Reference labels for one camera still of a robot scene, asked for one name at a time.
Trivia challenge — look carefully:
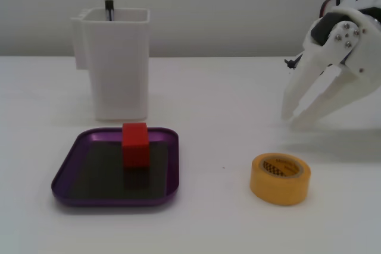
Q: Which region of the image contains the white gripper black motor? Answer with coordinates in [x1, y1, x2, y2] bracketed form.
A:
[282, 5, 381, 130]

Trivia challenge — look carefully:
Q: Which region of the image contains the yellow tape roll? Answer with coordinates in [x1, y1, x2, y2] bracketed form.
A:
[249, 152, 312, 206]

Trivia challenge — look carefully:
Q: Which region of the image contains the white plastic box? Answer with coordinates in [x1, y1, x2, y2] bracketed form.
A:
[70, 8, 151, 121]

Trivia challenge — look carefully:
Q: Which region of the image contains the red block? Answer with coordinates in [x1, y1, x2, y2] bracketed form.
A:
[121, 122, 150, 168]

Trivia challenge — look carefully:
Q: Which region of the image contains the purple metal tray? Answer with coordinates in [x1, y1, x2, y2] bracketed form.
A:
[51, 127, 180, 208]

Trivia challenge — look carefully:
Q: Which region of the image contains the black cable with zip ties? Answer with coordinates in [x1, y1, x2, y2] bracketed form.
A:
[283, 54, 303, 71]

